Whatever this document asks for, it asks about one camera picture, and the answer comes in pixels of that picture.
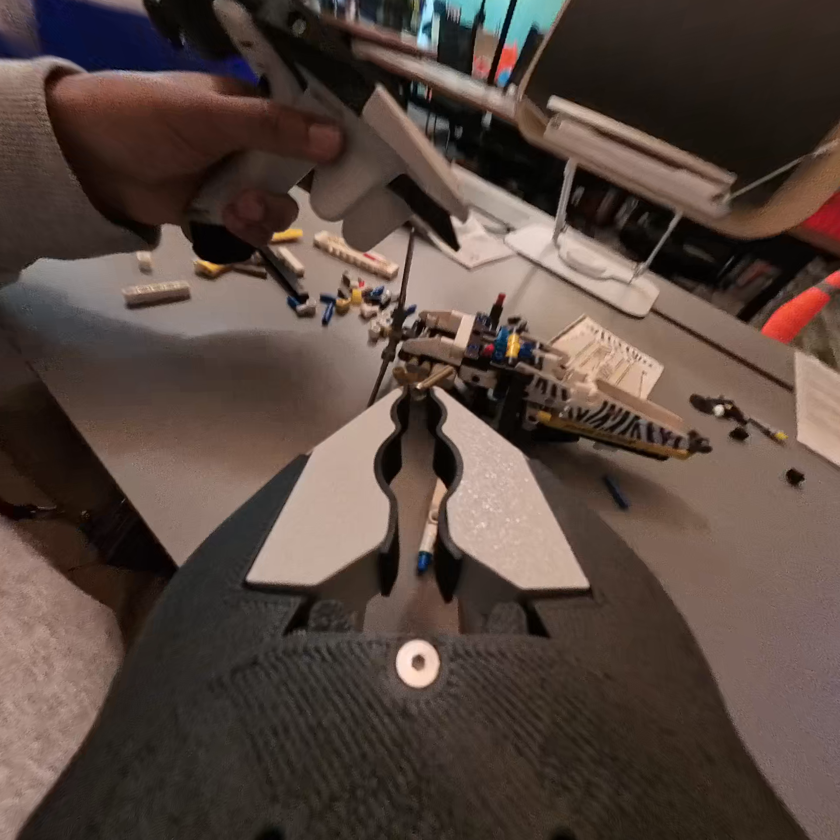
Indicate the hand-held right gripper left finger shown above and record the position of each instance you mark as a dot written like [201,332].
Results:
[321,518]

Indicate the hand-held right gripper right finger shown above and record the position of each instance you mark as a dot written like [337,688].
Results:
[512,518]

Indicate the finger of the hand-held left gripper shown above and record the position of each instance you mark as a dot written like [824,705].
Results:
[407,144]
[377,226]

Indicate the zebra striped lego plane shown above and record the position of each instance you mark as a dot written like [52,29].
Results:
[590,413]

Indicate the person's left forearm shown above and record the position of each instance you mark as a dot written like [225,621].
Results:
[33,164]

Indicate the white lego wing assembly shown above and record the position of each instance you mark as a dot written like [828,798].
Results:
[354,254]

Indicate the white lego connector blue tip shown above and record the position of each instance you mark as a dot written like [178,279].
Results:
[430,525]

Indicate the long yellow lego beam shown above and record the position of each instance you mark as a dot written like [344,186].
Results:
[289,235]

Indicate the white lego beam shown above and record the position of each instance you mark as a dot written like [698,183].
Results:
[157,293]
[290,260]

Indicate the pile of small lego pieces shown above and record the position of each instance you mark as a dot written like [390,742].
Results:
[328,308]

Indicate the lego instruction booklet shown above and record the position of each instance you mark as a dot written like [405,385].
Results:
[479,246]

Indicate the black lego beam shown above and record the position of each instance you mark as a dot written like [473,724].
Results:
[285,275]

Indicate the blue lego pin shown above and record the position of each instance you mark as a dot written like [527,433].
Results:
[615,491]

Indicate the yellow curved lego piece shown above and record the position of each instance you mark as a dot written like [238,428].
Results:
[208,267]

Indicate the black lego wheel assembly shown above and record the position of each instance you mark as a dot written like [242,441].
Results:
[702,403]

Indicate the small white lego brick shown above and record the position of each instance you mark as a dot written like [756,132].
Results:
[145,261]

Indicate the grey lego pin yellow tip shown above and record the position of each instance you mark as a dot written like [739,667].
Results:
[768,430]

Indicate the small black lego piece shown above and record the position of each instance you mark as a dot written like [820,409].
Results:
[795,477]

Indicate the person's left hand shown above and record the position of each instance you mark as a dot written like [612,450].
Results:
[144,144]

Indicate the zebra striped sticker sheet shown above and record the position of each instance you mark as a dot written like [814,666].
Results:
[610,361]

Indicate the grey hooded sweatshirt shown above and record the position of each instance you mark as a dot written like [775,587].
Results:
[46,656]

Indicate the white paper sheet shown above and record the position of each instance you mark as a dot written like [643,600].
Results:
[820,407]

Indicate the orange object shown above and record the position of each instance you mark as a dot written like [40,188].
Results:
[797,308]

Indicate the red box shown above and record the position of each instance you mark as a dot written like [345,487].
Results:
[823,226]

